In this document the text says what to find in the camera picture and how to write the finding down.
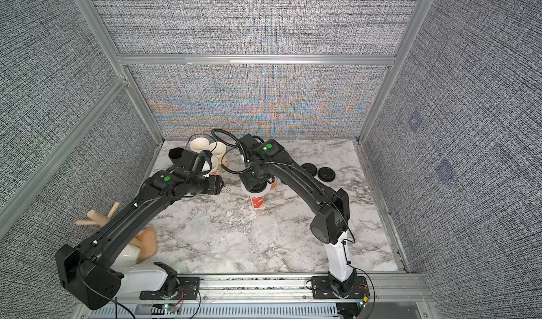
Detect black lid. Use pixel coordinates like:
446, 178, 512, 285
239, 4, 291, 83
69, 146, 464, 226
246, 182, 268, 193
301, 163, 318, 176
317, 167, 336, 182

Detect wooden peg rack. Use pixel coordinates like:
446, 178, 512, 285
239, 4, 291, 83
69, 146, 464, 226
76, 202, 158, 267

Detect black lid back right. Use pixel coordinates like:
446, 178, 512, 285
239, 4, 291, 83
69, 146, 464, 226
317, 167, 336, 182

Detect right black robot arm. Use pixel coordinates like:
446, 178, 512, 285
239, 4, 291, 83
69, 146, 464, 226
236, 134, 358, 298

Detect black cylindrical cup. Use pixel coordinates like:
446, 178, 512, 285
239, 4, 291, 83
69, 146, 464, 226
168, 147, 184, 165

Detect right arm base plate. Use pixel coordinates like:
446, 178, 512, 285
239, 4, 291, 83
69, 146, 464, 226
311, 275, 371, 301

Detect black lid back middle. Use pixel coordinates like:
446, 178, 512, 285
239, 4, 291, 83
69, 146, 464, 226
301, 163, 318, 176

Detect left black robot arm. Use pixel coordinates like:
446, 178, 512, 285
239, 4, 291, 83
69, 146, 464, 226
54, 150, 224, 310

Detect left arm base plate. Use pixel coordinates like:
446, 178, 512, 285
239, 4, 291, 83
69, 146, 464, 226
139, 277, 200, 301

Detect red paper cup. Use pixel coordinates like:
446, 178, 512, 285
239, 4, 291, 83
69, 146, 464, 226
249, 196, 265, 210

